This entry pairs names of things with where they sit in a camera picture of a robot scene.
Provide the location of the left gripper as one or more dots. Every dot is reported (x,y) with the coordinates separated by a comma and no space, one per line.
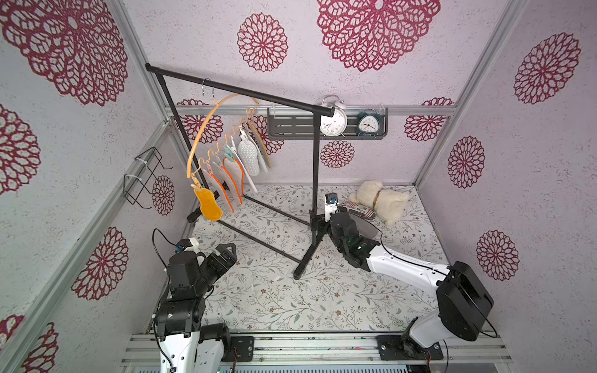
(221,266)

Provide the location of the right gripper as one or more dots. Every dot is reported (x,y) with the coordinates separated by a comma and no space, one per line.
(324,221)

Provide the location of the yellow shoe insole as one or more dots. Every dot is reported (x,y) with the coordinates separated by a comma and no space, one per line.
(208,205)

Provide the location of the orange clip hanger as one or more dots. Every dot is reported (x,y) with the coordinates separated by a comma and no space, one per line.
(204,125)

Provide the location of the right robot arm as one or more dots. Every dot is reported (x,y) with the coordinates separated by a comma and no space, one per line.
(463,303)

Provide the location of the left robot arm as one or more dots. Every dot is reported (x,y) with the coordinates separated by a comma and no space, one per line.
(185,345)

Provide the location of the grey insole on floor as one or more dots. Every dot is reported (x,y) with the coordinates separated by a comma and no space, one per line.
(365,227)

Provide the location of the striped small box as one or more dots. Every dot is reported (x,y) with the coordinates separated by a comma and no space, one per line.
(359,210)

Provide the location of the cream plush toy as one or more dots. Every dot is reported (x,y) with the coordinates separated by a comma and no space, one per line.
(387,204)

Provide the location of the white grey insole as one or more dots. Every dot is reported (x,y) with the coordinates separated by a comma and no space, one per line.
(249,155)

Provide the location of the white alarm clock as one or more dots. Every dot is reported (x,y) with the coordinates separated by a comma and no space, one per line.
(336,125)

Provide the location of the dark green alarm clock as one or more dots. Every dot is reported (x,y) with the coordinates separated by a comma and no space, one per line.
(369,124)

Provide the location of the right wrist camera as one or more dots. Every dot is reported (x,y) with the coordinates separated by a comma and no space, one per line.
(330,205)

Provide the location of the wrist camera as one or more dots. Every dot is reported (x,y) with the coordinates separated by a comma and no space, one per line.
(330,205)
(188,245)

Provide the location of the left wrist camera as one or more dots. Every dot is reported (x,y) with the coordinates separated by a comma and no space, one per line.
(188,245)

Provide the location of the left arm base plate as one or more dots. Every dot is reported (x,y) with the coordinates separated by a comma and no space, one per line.
(240,350)

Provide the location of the aluminium front rail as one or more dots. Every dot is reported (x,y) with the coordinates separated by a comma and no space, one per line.
(304,348)

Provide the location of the black wall shelf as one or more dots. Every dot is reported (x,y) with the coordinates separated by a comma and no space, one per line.
(298,126)

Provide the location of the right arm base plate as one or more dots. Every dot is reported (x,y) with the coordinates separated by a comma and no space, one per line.
(398,348)

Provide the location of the black wire wall hook rack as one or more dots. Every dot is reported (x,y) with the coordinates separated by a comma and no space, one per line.
(135,183)

